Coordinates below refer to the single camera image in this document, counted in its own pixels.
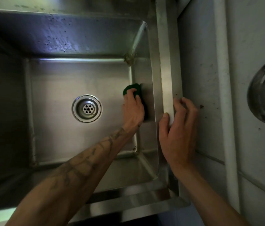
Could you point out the person's left forearm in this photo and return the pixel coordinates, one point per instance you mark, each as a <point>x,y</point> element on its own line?
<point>71,176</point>

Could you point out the person's left hand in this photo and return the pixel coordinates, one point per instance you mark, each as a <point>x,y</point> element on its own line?
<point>133,112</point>

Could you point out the stainless steel sink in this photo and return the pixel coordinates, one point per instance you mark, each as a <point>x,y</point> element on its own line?
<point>59,75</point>

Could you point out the green scouring cloth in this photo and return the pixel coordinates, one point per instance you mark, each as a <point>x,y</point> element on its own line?
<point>132,87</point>

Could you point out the person's right hand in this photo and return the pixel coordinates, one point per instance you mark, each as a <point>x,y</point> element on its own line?
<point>179,138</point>

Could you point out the person's right forearm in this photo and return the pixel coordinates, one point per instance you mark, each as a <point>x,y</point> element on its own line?
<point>207,202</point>

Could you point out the basin stained drain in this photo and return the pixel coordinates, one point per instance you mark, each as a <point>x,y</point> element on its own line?
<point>86,108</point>

